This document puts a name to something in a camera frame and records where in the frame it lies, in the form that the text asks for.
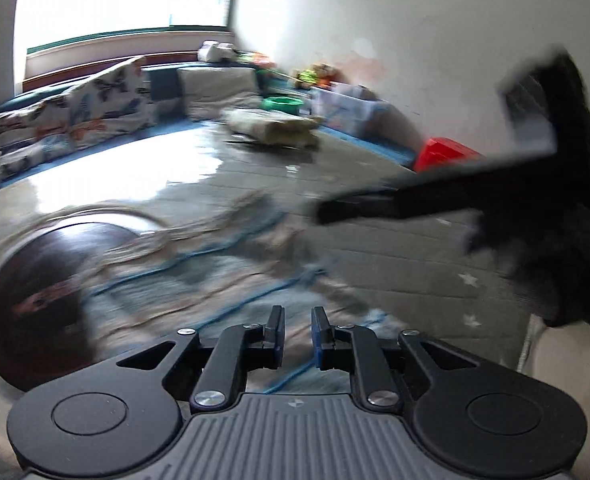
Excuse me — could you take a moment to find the blue striped knit garment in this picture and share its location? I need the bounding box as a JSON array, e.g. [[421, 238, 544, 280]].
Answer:
[[80, 192, 400, 393]]

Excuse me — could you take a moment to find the gloved right hand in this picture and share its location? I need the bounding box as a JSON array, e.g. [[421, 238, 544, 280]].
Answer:
[[466, 200, 590, 327]]

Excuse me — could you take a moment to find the red plastic stool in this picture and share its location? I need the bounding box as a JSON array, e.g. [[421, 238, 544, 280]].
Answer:
[[413, 138, 480, 171]]

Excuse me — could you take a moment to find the folded yellow pastel blanket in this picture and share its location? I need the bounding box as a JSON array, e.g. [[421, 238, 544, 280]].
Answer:
[[220, 108, 320, 148]]

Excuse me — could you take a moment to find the clear plastic storage bin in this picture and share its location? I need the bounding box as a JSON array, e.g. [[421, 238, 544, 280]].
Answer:
[[310, 87, 388, 139]]

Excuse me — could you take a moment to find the green plastic basin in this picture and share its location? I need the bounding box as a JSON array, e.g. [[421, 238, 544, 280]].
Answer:
[[261, 96, 304, 115]]

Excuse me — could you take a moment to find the round induction cooktop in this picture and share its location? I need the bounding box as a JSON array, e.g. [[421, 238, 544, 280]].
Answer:
[[0, 222, 136, 391]]

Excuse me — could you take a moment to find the grey white plain pillow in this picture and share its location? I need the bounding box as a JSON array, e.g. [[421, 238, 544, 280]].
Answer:
[[178, 66, 261, 120]]

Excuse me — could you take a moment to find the brown monkey plush toy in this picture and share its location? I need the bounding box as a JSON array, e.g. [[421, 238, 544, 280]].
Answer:
[[292, 63, 341, 90]]

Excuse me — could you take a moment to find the upright butterfly print pillow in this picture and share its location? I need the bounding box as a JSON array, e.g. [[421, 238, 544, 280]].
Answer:
[[64, 55, 155, 150]]

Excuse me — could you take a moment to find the black white plush toy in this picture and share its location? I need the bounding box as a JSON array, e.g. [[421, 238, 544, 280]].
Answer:
[[196, 40, 239, 63]]

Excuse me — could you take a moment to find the long butterfly print cushion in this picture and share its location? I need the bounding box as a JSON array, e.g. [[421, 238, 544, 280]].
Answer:
[[0, 96, 74, 181]]

